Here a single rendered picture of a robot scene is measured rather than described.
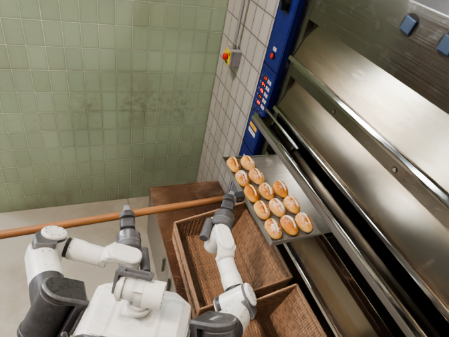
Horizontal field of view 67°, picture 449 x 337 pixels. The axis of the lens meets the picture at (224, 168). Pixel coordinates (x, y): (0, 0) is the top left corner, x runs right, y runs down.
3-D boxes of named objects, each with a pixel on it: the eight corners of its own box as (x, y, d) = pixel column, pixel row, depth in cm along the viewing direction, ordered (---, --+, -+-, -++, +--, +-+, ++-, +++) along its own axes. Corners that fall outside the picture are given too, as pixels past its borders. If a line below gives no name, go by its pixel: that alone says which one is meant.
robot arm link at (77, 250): (98, 265, 121) (42, 250, 117) (106, 239, 119) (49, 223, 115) (89, 281, 110) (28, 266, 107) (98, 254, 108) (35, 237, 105)
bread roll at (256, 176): (266, 185, 165) (269, 176, 162) (254, 187, 163) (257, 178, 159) (256, 172, 172) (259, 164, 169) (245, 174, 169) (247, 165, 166)
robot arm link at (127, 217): (113, 210, 127) (113, 235, 118) (139, 208, 130) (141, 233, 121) (113, 232, 134) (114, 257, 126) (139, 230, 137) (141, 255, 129)
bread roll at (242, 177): (252, 188, 162) (254, 179, 159) (240, 190, 159) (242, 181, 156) (243, 174, 169) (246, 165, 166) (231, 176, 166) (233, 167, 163)
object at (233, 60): (233, 61, 221) (236, 45, 215) (238, 67, 214) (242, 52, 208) (222, 60, 218) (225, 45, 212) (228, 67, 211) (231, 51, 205)
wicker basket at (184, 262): (243, 227, 225) (252, 197, 208) (279, 306, 186) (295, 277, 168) (170, 237, 207) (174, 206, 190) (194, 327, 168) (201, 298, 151)
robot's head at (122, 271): (143, 312, 79) (150, 280, 79) (107, 304, 79) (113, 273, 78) (149, 299, 85) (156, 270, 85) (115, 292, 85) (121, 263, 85)
